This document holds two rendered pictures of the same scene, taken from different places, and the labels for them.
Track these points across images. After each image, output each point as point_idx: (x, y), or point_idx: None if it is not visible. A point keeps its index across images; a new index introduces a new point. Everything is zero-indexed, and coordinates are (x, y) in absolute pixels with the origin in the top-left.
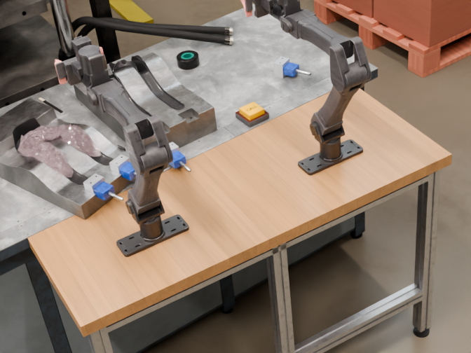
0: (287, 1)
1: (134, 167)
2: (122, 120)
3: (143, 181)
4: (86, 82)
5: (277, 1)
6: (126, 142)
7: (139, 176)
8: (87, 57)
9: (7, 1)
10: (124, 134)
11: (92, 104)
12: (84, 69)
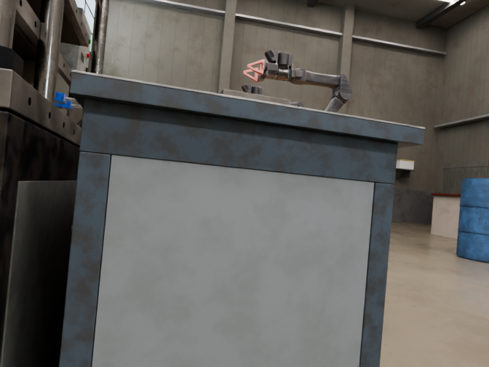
0: (262, 93)
1: (344, 96)
2: (327, 78)
3: (337, 110)
4: (284, 70)
5: (257, 93)
6: (341, 82)
7: (333, 108)
8: (290, 54)
9: None
10: (341, 77)
11: (300, 76)
12: (286, 61)
